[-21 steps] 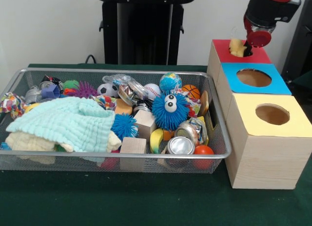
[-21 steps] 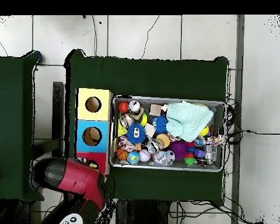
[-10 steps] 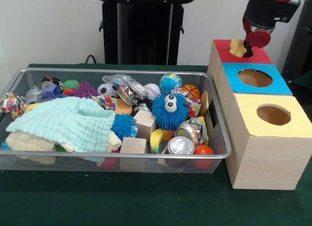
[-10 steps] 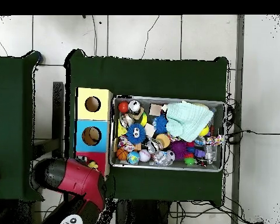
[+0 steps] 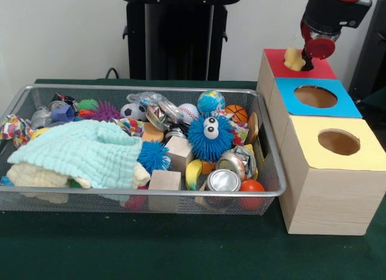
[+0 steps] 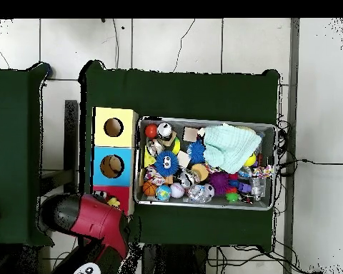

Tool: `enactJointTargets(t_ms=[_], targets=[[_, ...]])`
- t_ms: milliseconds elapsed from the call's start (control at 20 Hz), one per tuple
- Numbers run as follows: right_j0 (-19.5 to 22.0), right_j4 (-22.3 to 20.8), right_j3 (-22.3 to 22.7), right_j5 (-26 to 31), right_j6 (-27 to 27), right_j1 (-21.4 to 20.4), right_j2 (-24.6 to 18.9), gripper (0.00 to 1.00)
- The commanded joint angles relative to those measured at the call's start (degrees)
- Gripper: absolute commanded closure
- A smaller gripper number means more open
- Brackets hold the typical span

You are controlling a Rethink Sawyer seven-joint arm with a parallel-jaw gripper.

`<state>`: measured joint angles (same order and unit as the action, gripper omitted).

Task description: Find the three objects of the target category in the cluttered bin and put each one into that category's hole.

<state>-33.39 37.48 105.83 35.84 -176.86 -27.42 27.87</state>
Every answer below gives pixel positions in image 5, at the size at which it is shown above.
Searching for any cream knitted cloth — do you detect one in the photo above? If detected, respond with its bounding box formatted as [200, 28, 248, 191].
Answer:
[6, 162, 151, 190]

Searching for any white baseball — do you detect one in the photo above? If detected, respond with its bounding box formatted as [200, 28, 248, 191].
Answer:
[177, 103, 201, 124]

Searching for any blue spiky ball with eyes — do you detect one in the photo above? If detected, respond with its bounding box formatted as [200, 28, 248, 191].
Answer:
[187, 113, 236, 162]

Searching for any silver wire mesh bin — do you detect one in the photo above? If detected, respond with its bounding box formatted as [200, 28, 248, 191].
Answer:
[0, 83, 287, 217]

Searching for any dark green side tablecloth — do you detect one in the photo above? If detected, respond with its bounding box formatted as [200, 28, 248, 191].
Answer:
[361, 86, 386, 112]

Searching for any wooden box with three holes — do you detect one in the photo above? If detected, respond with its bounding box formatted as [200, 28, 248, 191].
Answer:
[256, 48, 386, 236]

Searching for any globe print ball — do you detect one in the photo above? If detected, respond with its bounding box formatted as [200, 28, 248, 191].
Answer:
[197, 89, 226, 115]

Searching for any black and white soccer ball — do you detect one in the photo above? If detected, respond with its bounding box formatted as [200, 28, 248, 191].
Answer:
[120, 103, 148, 122]

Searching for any mint green cloth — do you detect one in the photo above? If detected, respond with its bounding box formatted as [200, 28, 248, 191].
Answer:
[7, 119, 144, 189]

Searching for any plain orange ball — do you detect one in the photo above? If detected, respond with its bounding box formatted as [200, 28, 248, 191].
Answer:
[239, 180, 266, 211]

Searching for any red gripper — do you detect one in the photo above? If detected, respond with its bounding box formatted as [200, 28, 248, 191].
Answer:
[300, 19, 337, 72]

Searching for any small orange basketball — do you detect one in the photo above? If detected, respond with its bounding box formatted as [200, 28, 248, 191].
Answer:
[224, 104, 249, 124]

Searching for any plain wooden cube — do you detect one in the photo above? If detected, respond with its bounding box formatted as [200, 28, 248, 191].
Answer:
[164, 136, 194, 172]

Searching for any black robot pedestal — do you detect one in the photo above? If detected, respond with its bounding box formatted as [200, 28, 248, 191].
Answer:
[116, 0, 244, 81]

